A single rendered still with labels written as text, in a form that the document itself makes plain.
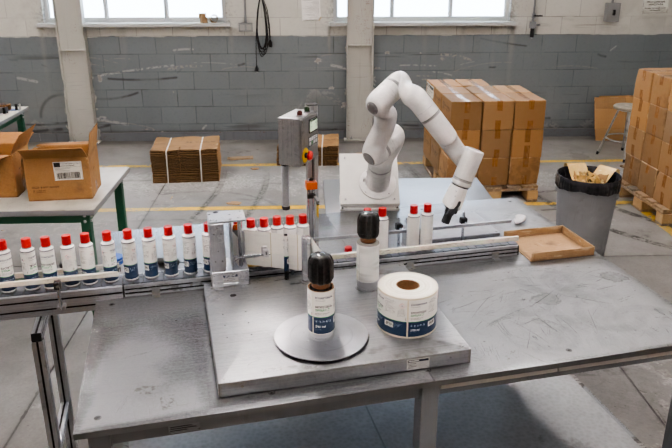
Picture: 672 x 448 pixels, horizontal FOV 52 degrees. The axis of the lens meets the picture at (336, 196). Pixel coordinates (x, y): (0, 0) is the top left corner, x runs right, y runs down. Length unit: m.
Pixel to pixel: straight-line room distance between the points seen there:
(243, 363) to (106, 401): 0.41
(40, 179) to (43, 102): 4.61
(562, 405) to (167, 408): 1.80
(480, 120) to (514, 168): 0.55
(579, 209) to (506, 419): 2.23
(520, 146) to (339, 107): 2.69
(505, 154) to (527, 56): 2.45
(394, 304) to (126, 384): 0.87
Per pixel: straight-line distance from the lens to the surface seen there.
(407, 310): 2.27
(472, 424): 3.09
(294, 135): 2.67
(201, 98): 8.23
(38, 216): 4.06
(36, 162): 4.09
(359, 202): 3.52
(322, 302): 2.20
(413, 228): 2.89
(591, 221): 5.06
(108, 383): 2.29
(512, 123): 6.15
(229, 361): 2.22
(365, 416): 3.07
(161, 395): 2.20
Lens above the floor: 2.06
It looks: 19 degrees down
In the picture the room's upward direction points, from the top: straight up
